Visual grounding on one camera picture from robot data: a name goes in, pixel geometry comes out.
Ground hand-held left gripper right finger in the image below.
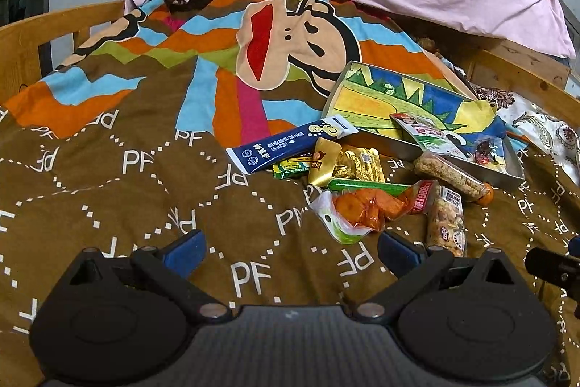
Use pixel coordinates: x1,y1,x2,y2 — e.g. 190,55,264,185
351,230,517,322

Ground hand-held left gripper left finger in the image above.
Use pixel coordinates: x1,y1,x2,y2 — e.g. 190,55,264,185
68,230,234,322

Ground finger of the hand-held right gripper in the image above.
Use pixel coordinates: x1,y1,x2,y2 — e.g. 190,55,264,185
525,235,580,292

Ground clear nut bar packet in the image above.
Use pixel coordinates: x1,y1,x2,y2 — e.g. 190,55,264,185
426,185,467,257

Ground clear packet of orange snacks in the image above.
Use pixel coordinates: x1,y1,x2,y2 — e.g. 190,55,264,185
310,182,436,243

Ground green stick snack packet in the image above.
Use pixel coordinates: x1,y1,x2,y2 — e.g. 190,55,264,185
327,178,411,196

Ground clear rice cracker bar packet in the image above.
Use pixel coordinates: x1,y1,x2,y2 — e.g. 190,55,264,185
413,151,492,202

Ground crinkled gold snack packet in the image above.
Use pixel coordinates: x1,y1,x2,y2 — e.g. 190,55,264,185
333,146,386,184

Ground smooth gold snack packet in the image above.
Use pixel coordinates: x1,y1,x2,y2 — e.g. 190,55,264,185
308,137,343,188

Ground white green snack pouch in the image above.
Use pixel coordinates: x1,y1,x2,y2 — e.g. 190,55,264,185
390,112,469,161

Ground green yellow snack packet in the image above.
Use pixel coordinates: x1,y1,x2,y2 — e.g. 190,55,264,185
273,156,318,180

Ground blue stick snack packet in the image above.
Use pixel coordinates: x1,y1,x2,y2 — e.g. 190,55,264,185
225,115,354,176

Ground metal tray with colourful drawing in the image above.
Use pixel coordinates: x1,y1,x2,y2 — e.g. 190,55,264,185
321,61,526,188

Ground brown printed cartoon blanket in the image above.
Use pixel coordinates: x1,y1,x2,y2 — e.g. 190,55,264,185
0,0,580,387

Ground clear packet of dark snack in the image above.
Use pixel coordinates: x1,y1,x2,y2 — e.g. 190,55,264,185
467,133,506,165

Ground white floral cloth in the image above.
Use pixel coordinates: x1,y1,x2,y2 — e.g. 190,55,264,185
471,81,580,184

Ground wooden bed frame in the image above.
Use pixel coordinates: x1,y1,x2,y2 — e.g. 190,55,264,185
0,0,580,107

